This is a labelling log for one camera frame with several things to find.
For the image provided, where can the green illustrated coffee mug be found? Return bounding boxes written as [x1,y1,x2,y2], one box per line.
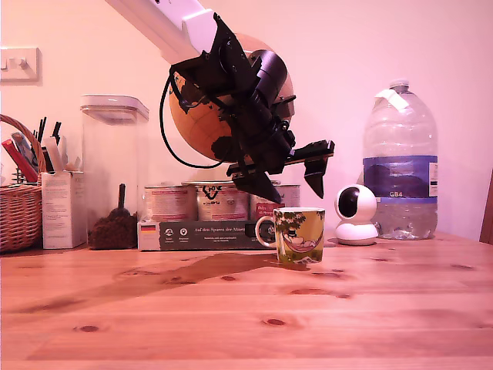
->
[255,207,327,265]

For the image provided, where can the dark coffee beans heap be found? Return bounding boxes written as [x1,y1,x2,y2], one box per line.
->
[87,210,139,250]

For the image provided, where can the labelled metal tin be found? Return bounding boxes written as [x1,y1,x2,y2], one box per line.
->
[144,184,199,223]
[196,183,252,222]
[250,183,301,221]

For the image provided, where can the dark flat printed carton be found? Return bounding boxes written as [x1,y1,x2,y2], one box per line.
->
[137,220,279,251]

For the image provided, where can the orange globe on metal stand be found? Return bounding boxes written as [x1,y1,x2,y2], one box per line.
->
[168,32,297,187]

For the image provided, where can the large clear water bottle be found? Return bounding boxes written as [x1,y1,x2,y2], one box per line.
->
[362,78,439,241]

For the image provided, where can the dark scoop in jar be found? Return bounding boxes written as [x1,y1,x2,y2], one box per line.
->
[117,183,129,217]

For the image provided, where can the clear storage jar with lid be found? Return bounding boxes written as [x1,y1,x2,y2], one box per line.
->
[80,94,150,250]

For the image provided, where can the white upright carton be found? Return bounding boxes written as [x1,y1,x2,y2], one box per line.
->
[41,171,88,250]

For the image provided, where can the white paper packets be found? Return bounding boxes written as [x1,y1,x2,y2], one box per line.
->
[40,135,84,173]

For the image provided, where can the blue packet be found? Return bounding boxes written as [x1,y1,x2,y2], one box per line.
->
[11,132,39,170]

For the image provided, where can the red packet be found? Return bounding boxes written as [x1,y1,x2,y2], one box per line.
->
[1,139,39,183]

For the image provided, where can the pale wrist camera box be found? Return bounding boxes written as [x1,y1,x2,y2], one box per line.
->
[273,94,298,134]

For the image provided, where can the small white round camera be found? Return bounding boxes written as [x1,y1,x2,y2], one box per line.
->
[334,183,380,246]

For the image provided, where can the black looping arm cable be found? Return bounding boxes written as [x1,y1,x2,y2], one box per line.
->
[159,71,232,170]

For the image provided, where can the wicker basket with handle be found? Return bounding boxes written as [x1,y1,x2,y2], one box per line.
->
[0,113,44,254]

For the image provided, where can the white wall light switch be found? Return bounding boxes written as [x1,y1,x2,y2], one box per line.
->
[0,46,42,84]

